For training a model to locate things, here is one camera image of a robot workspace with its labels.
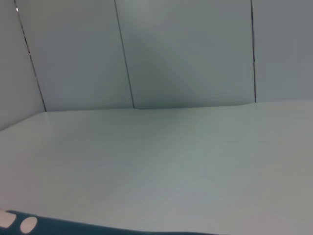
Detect teal blue shirt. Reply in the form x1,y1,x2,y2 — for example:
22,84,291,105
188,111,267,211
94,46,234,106
0,208,230,235

